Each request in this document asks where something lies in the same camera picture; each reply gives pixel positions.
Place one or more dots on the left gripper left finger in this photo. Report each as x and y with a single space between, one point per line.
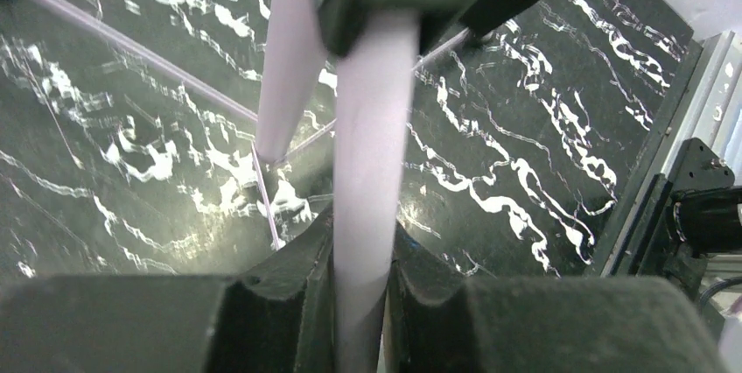
276 317

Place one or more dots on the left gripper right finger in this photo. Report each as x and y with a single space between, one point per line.
439 320

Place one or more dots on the lilac perforated music stand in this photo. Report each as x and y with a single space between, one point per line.
377 43

